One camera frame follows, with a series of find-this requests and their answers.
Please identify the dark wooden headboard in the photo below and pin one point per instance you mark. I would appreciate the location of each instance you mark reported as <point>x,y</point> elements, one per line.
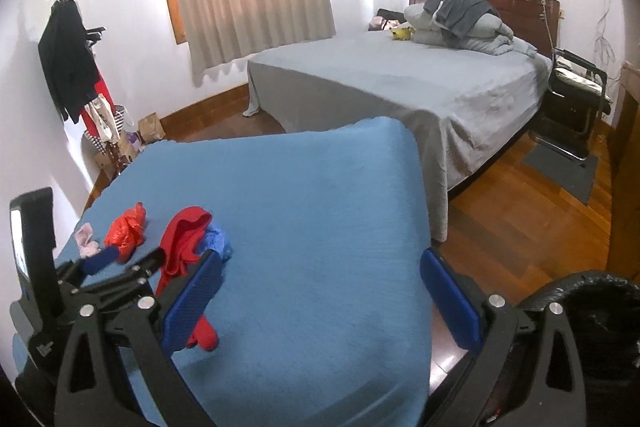
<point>535,21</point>

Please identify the checkered tote bag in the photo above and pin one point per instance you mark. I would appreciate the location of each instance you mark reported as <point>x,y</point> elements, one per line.
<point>100,130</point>

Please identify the black lined trash bin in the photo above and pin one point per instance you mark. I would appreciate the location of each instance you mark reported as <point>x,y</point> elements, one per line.
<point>603,311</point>

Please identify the grey pillows and duvet pile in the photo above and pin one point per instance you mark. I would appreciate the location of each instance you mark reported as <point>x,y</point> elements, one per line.
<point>489,35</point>

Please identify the red hanging garment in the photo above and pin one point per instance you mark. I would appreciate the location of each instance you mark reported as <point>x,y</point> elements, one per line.
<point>102,103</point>

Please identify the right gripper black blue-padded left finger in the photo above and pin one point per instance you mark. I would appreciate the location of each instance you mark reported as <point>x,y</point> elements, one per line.
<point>93,385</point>

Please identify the yellow plush toy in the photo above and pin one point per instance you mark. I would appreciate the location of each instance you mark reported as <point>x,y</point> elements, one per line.
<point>402,33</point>

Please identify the black metal frame chair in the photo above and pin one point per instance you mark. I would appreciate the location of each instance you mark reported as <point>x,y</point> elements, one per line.
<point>575,99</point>

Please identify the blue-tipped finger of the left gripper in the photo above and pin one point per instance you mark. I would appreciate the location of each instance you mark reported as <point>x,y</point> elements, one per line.
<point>97,262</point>

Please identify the dark grey floor mat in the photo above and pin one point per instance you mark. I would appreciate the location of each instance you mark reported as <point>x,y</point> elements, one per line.
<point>572,175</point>

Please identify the brown paper bag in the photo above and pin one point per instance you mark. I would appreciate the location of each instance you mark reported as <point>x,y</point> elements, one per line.
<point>151,129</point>

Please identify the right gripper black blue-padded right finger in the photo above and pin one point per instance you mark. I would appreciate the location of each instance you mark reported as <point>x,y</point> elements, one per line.
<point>520,368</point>

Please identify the blue plastic bag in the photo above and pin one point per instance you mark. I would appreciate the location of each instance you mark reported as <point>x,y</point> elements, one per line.
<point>215,239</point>

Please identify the dark grey folded clothing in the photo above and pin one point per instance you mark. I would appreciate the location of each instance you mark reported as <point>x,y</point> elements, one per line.
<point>463,18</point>

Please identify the grey sheeted bed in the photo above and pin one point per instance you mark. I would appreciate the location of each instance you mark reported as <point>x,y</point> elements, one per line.
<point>461,106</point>

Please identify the brown wooden wardrobe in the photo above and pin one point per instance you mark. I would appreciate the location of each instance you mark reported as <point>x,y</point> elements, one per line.
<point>623,146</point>

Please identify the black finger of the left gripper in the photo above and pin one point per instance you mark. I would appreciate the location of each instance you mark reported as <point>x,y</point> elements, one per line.
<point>136,279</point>

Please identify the red cloth garment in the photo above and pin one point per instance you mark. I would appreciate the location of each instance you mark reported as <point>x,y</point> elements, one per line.
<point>180,244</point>

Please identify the wooden coat rack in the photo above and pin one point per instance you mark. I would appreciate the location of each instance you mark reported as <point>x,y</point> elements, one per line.
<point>119,151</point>

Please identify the black hanging coat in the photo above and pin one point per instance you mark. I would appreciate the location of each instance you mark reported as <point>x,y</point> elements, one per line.
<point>67,62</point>

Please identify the black bag beside pillows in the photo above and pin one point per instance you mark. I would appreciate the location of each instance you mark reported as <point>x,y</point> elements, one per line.
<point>385,17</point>

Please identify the pink sock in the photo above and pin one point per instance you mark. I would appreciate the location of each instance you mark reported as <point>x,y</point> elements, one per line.
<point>86,244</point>

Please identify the red plastic bag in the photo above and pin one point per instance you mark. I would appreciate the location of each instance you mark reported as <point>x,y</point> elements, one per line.
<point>127,232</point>

